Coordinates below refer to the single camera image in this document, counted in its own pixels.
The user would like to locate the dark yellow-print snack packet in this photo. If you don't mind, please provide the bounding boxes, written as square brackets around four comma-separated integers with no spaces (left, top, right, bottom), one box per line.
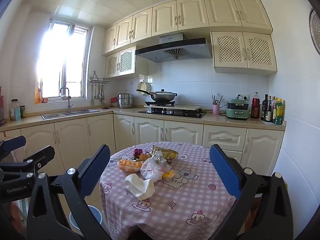
[149,145,180,164]

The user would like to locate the cream hanging colander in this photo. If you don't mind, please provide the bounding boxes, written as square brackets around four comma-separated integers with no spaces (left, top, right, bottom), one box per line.
[137,81,152,95]

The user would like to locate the wok with lid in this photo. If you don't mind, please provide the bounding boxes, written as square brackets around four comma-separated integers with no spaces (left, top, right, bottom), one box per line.
[136,89,178,103]

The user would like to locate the metal utensil rack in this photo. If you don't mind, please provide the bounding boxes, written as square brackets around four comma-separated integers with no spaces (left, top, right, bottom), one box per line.
[87,70,111,84]

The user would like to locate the small lattice door cabinet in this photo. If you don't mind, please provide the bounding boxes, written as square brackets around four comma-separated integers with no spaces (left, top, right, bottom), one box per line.
[105,46,137,79]

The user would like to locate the steel disc on wall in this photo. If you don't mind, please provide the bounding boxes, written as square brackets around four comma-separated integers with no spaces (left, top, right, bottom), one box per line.
[309,8,320,55]

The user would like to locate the steel faucet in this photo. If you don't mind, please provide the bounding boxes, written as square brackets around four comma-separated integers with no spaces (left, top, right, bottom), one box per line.
[59,87,73,113]

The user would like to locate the steel steamer pot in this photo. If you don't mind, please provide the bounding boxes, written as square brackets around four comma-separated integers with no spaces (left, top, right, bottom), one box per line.
[117,90,135,109]

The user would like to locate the utensils in holder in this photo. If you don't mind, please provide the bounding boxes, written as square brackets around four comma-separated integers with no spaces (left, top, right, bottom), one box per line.
[212,94,225,106]

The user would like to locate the orange snack packet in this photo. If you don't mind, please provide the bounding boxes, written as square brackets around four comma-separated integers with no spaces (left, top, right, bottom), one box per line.
[118,158,145,173]

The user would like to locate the clear plastic bag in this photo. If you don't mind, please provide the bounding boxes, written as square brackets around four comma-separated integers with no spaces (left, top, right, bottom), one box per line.
[140,155,173,182]

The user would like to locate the clear jar white lid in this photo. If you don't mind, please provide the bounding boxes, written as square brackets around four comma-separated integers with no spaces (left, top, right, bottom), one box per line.
[10,99,20,120]

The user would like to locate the black gas stove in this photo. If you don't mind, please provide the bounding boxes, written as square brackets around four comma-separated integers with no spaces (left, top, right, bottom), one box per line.
[138,109,207,119]

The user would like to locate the person's left hand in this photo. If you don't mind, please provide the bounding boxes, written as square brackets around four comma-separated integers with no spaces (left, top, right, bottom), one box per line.
[9,202,25,222]

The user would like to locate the red label bottle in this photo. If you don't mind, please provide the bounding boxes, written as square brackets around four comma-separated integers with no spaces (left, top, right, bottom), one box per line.
[251,92,261,119]

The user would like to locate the blue trash bin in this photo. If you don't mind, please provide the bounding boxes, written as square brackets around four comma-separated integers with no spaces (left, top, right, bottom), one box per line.
[69,204,103,233]

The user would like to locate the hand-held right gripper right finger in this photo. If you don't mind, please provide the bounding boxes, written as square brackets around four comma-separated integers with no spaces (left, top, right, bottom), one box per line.
[209,144,293,240]

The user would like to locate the green bottle yellow cap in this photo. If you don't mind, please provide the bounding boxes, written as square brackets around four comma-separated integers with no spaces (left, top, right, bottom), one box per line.
[274,98,284,125]

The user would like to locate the green electric cooker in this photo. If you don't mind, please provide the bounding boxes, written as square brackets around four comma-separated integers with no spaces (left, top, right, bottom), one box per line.
[226,99,250,120]

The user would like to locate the round table pink checked cloth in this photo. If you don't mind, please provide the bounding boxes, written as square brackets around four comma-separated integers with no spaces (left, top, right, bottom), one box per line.
[99,142,262,240]

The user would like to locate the white tissue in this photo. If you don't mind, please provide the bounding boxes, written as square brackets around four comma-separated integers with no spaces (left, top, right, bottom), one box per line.
[124,173,155,201]

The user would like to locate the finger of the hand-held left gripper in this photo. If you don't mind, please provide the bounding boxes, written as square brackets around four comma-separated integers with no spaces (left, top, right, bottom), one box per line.
[0,135,27,162]
[0,145,56,180]

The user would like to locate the cream upper wall cabinets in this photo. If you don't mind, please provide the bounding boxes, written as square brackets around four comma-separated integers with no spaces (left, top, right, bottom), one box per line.
[102,0,273,57]

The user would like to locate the black range hood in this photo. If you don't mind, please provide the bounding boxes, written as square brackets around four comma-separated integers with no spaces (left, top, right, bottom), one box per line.
[135,32,213,63]

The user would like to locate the kitchen window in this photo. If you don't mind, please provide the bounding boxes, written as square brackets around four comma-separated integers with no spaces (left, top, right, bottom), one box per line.
[37,17,90,103]

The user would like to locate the wide lattice door cabinet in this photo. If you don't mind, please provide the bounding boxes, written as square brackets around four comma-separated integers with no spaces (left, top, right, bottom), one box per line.
[211,31,277,75]

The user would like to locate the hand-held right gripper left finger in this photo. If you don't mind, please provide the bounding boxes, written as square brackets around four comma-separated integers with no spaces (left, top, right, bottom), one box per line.
[27,144,118,240]

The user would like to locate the steel sink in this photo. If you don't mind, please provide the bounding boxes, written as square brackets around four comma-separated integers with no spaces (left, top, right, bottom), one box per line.
[41,108,100,120]

